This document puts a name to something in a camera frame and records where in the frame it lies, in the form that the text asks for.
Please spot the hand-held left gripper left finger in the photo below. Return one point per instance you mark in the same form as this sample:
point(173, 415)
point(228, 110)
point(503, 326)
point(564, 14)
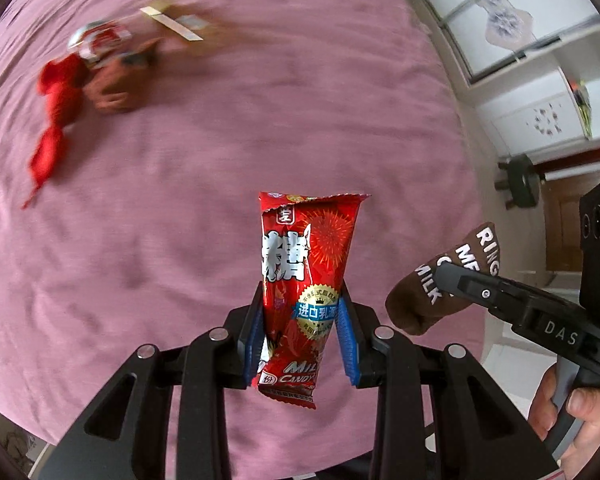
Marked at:
point(254, 345)

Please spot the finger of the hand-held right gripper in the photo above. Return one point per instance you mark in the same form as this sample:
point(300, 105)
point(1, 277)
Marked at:
point(480, 287)

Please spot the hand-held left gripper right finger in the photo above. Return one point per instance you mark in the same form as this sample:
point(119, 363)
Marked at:
point(346, 345)

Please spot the brown lettered sock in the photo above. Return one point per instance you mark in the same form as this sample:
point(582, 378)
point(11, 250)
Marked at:
point(415, 300)

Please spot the red candy wrapper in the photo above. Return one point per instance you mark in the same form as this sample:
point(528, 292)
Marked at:
point(305, 260)

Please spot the person's right hand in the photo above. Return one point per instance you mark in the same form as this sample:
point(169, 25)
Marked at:
point(587, 410)

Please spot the brown wooden door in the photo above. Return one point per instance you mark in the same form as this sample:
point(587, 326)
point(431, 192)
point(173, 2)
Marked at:
point(570, 215)

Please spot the dark round stool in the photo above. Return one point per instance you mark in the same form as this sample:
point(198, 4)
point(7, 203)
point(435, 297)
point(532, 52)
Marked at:
point(522, 180)

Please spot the white cabinet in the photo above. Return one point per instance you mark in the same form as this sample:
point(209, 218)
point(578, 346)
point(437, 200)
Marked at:
point(535, 110)

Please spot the tree print floor mat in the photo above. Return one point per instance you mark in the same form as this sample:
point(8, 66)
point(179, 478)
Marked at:
point(2, 452)

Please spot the white sliding door wardrobe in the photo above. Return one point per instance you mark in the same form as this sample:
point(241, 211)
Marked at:
point(500, 5)

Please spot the brown and orange sock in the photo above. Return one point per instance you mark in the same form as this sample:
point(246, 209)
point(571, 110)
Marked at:
point(115, 87)

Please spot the red sock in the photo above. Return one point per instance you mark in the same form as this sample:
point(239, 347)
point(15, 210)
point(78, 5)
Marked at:
point(55, 110)

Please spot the crumpled red foil wrapper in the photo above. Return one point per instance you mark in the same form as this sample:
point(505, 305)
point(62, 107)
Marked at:
point(97, 42)

